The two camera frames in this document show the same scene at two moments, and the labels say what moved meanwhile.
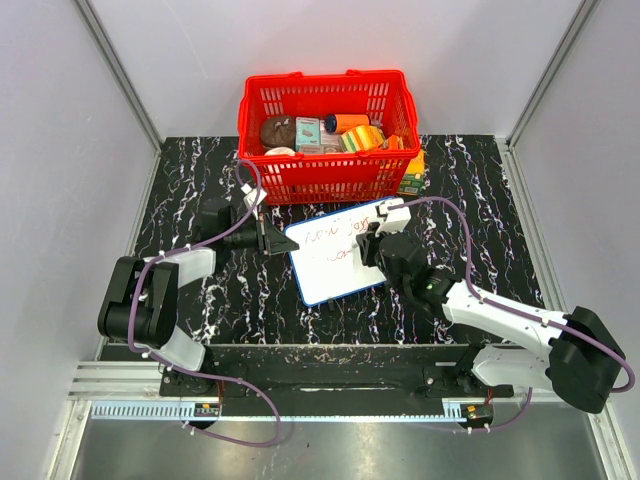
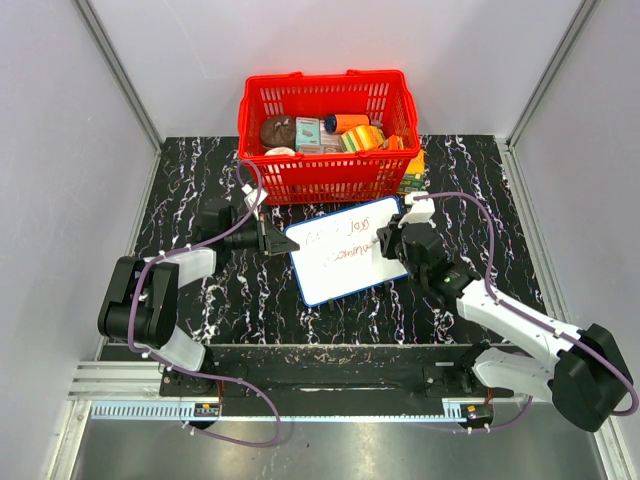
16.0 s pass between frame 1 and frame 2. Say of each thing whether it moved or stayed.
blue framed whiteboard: stayed
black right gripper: moved
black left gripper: stayed
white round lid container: stayed
